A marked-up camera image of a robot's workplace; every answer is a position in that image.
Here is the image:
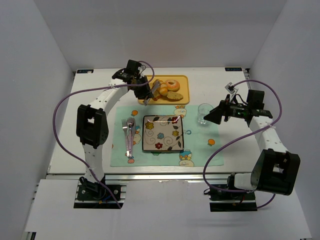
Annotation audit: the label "metal tongs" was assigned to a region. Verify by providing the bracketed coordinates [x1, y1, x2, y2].
[143, 79, 161, 106]

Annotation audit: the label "croissant bread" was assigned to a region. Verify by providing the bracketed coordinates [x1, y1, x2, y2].
[153, 79, 168, 96]

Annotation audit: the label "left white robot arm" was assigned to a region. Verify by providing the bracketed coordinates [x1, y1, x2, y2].
[76, 59, 154, 184]

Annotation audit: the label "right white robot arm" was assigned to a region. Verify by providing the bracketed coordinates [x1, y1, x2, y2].
[204, 90, 301, 196]

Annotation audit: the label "left bread slice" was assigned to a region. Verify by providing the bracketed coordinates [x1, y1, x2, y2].
[152, 92, 162, 101]

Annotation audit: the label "bread slice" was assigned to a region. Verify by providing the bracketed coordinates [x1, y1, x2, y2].
[166, 91, 184, 101]
[152, 92, 162, 101]

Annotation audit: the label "right bread slice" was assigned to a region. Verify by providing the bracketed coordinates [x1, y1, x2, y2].
[166, 91, 184, 101]

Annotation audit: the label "clear drinking glass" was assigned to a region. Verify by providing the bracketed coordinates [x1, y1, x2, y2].
[197, 103, 213, 125]

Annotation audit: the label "green cartoon placemat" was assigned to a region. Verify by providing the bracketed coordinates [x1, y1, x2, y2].
[110, 105, 221, 167]

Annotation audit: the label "orange glazed donut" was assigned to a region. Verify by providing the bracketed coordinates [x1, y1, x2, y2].
[165, 79, 180, 92]

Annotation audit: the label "yellow tray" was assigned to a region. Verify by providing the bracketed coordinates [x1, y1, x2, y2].
[148, 75, 190, 105]

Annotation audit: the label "square floral plate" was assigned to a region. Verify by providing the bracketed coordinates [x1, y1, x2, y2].
[142, 115, 184, 153]

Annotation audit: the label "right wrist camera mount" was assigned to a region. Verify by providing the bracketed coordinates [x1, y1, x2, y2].
[225, 82, 239, 103]

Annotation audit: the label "spoon with pink handle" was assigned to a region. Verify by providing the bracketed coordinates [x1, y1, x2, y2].
[126, 117, 136, 158]

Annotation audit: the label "fork with pink handle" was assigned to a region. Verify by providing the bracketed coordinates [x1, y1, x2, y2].
[121, 119, 130, 157]

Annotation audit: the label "aluminium table rail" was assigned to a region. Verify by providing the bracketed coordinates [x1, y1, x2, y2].
[44, 172, 251, 182]

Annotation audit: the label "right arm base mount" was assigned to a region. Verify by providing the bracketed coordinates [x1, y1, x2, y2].
[203, 187, 258, 213]

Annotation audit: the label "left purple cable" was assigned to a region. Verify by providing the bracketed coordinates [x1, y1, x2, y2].
[52, 59, 155, 209]

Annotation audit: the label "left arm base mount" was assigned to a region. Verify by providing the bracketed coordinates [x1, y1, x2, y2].
[73, 176, 127, 210]

